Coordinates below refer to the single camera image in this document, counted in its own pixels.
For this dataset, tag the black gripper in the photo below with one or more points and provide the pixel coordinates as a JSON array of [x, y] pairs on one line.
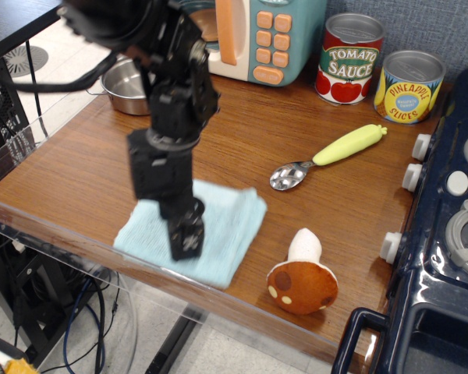
[[163, 173]]

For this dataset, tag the light blue towel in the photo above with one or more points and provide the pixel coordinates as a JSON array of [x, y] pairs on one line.
[[232, 219]]

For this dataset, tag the spoon with yellow-green handle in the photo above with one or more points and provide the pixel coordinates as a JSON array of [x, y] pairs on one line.
[[290, 175]]

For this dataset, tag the brown plush mushroom toy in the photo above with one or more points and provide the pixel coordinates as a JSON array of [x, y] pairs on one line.
[[301, 285]]

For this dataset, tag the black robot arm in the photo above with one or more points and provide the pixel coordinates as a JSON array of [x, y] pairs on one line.
[[167, 48]]

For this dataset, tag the clear acrylic table guard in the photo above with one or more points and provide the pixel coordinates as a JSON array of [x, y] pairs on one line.
[[68, 199]]

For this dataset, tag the small stainless steel pot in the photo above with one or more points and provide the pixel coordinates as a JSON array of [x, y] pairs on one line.
[[122, 84]]

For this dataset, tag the black computer tower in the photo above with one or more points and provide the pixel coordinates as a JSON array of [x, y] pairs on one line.
[[13, 121]]

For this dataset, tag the toy microwave teal and cream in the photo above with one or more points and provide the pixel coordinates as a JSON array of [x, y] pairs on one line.
[[263, 42]]

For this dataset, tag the tomato sauce can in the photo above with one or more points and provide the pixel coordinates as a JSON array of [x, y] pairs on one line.
[[350, 51]]

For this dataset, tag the dark blue toy stove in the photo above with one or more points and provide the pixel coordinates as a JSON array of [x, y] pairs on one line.
[[425, 327]]

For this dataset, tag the pineapple slices can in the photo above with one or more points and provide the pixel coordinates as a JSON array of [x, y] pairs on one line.
[[409, 84]]

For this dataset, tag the black desk top edge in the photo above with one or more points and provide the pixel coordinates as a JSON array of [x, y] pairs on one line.
[[22, 19]]

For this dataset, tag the black table leg frame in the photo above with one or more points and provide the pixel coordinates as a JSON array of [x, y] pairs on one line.
[[169, 351]]

